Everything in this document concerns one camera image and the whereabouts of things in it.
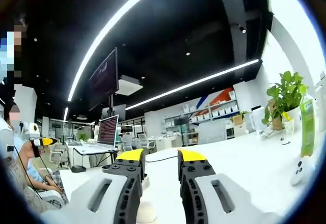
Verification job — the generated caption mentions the patterned grey shirt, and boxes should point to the patterned grey shirt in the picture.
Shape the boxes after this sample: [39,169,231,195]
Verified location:
[4,156,61,214]

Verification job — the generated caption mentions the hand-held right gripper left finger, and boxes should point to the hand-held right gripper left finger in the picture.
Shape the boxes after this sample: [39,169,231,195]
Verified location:
[40,148,147,224]

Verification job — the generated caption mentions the white shelf with storage boxes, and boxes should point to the white shelf with storage boxes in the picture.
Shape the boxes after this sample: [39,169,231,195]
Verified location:
[164,98,240,125]

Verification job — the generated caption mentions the white ceiling light strip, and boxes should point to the white ceiling light strip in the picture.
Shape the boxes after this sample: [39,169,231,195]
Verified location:
[67,0,175,103]
[125,59,260,111]

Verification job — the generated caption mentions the black desktop monitor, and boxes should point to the black desktop monitor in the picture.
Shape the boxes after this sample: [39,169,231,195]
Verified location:
[174,116,189,126]

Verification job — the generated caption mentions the grey office chair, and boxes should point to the grey office chair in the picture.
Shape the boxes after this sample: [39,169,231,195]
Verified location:
[198,120,227,146]

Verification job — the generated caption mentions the white jug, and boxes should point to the white jug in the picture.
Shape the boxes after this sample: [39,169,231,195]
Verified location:
[251,106,267,134]

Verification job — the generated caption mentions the white laptop desk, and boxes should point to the white laptop desk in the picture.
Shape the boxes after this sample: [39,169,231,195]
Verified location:
[65,144,120,169]

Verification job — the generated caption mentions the person's left hand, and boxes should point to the person's left hand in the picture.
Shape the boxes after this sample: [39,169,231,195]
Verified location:
[20,142,36,159]

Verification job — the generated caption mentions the white game controller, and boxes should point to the white game controller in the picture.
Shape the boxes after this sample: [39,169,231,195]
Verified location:
[291,157,316,186]

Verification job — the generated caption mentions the potted green plant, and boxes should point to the potted green plant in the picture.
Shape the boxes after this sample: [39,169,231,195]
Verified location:
[261,70,308,132]

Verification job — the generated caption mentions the black device cable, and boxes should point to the black device cable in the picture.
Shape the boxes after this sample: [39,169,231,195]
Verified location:
[14,147,43,201]

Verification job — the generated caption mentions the hanging dark monitor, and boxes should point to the hanging dark monitor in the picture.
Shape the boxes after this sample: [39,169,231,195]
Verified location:
[88,47,120,111]

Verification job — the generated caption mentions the green drink bottle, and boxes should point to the green drink bottle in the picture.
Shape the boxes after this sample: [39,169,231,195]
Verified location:
[300,85,318,158]

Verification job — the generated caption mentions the white mesh office chair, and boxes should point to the white mesh office chair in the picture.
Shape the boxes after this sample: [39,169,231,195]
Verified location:
[139,133,156,154]

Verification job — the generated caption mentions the small dark monitor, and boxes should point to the small dark monitor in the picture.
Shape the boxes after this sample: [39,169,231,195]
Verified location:
[101,104,127,122]

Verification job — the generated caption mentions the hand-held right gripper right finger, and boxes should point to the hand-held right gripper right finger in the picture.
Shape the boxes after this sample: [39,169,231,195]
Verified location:
[177,148,280,224]

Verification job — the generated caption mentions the white chest device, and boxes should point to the white chest device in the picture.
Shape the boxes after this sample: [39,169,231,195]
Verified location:
[0,118,16,160]

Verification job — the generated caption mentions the silver laptop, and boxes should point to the silver laptop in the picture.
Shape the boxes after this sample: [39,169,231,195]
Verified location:
[80,114,120,155]

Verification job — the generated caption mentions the white ceiling air unit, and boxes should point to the white ceiling air unit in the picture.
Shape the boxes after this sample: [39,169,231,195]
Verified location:
[118,75,144,96]

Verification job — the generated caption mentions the black power cable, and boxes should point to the black power cable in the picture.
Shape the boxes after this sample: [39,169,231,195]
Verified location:
[145,155,179,164]

